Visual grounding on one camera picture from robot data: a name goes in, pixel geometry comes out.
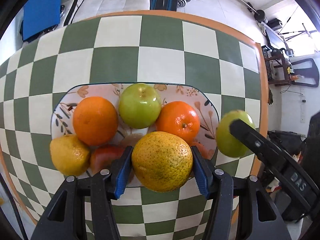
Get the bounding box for yellow speckled orange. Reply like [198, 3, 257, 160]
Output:
[131, 132, 193, 193]

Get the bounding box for yellow lemon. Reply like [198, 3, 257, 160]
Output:
[49, 134, 91, 176]

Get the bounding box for green apple on plate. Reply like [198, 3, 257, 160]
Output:
[118, 83, 162, 129]

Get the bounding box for dark red brown fruit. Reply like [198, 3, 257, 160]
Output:
[90, 145, 125, 174]

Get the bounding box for floral ceramic plate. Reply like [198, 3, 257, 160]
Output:
[50, 82, 220, 188]

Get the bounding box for wooden shelf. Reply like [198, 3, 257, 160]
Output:
[262, 45, 292, 86]

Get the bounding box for green apple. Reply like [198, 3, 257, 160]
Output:
[215, 110, 255, 158]
[118, 83, 162, 129]

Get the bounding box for small orange tangerine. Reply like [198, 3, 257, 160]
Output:
[155, 101, 200, 143]

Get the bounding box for barbell on floor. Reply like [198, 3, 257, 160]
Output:
[238, 0, 268, 23]

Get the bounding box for large dark orange fruit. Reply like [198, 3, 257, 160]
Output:
[189, 141, 210, 160]

